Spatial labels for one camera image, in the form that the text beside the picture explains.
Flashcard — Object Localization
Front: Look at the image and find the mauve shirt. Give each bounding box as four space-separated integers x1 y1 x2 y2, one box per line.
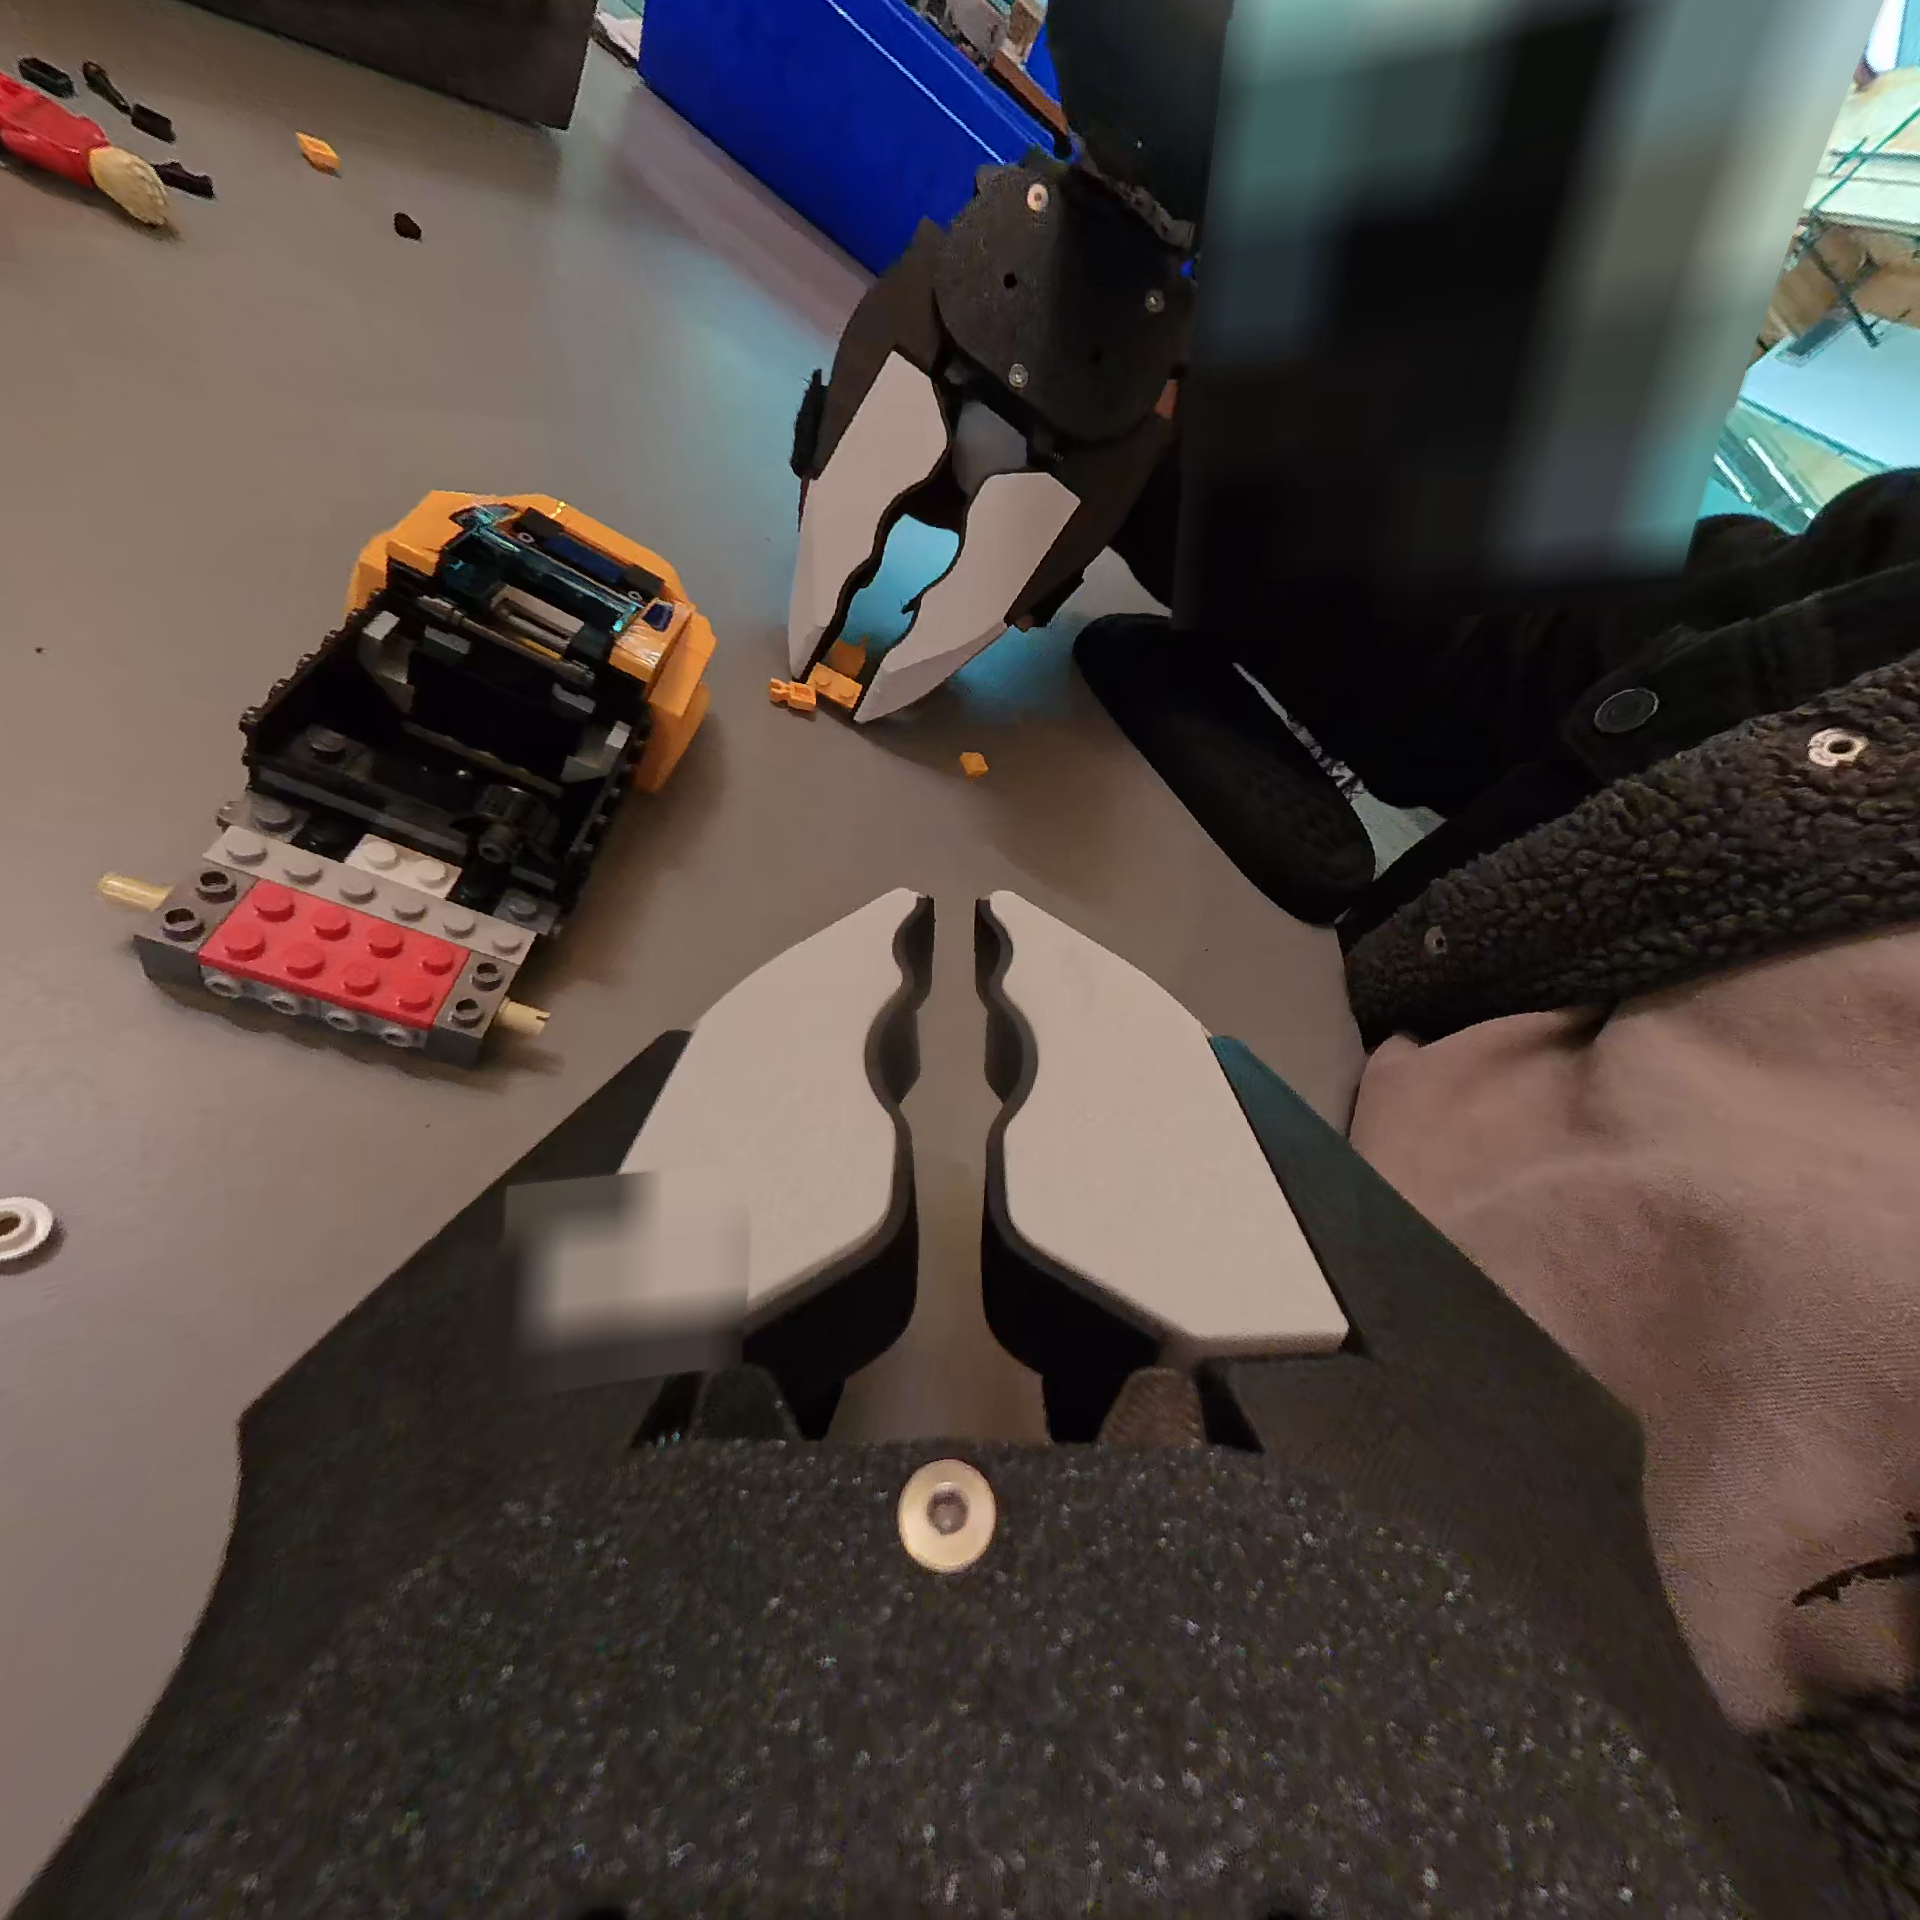
1350 931 1920 1743

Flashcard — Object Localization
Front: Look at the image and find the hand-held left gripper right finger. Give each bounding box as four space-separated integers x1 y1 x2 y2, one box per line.
974 888 1351 1443

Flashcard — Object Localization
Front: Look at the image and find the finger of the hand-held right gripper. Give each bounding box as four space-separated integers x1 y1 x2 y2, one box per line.
852 473 1088 727
785 349 954 680

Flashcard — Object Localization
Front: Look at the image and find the black fleece jacket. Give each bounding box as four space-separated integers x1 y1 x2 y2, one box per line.
1341 468 1920 1053

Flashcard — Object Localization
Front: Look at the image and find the blue plastic parts bin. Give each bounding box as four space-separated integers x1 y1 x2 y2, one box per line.
635 0 1082 281

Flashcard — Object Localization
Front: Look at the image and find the orange lego car model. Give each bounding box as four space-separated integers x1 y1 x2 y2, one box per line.
95 490 719 1070

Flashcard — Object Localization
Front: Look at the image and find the person's right forearm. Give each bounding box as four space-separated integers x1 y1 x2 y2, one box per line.
1050 0 1697 928

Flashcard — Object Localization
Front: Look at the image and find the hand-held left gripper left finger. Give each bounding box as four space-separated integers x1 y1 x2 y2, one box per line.
617 886 938 1441

